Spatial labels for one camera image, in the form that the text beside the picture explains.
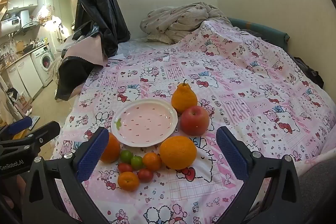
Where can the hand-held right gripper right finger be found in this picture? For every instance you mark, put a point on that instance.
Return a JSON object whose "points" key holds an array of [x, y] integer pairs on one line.
{"points": [[232, 155]]}

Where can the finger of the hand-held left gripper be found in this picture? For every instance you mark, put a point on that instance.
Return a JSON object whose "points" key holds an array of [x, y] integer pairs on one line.
{"points": [[46, 131], [18, 126]]}

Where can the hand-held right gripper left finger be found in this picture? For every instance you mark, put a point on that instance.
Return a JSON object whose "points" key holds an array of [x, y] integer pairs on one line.
{"points": [[93, 154]]}

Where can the large round orange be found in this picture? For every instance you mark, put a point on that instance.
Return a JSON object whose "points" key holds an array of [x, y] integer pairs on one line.
{"points": [[178, 152], [113, 149]]}

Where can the red cherry tomato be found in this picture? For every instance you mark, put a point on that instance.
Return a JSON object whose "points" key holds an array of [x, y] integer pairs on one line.
{"points": [[145, 175], [124, 167]]}

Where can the small tangerine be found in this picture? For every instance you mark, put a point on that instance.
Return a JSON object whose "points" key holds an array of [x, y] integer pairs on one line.
{"points": [[152, 161], [128, 181]]}

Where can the red apple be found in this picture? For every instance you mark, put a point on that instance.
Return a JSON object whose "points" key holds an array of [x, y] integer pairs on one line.
{"points": [[194, 120]]}

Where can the pear-shaped dekopon orange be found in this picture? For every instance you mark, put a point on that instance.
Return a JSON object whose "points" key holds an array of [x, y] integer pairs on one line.
{"points": [[183, 100]]}

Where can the small green fruit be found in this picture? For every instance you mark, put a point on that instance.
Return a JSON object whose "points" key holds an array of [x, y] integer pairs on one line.
{"points": [[136, 162], [126, 156]]}

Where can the white kitchen base cabinets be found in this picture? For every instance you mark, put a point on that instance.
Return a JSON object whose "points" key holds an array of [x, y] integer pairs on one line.
{"points": [[23, 74]]}

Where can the pink and black cloth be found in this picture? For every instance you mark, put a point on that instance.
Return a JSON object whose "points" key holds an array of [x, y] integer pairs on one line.
{"points": [[71, 74]]}

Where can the white washing machine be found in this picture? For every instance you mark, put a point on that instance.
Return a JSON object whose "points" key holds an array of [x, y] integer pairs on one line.
{"points": [[43, 64]]}

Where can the pink cartoon printed bedsheet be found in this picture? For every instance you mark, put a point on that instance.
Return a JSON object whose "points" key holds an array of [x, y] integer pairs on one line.
{"points": [[236, 82]]}

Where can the person's grey clothing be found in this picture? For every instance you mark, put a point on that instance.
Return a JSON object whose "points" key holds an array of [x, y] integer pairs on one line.
{"points": [[317, 187]]}

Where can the white paper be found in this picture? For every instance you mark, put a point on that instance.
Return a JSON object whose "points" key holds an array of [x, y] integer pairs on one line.
{"points": [[115, 56]]}

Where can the white water heater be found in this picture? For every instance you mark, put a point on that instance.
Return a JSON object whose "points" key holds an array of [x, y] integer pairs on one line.
{"points": [[15, 20]]}

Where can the dark cloth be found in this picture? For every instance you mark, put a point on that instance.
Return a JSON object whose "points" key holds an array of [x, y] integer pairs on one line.
{"points": [[309, 72]]}

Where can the teal bed headboard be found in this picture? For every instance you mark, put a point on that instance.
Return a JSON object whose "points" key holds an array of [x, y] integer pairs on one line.
{"points": [[273, 35]]}

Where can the black plastic sheet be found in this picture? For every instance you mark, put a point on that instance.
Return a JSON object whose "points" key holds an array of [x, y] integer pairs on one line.
{"points": [[97, 3]]}

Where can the crumpled beige printed quilt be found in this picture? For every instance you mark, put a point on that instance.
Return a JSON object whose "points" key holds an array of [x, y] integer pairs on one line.
{"points": [[178, 19]]}

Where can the white wall cabinets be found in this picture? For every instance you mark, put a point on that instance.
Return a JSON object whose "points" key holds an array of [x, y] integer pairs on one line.
{"points": [[22, 3]]}

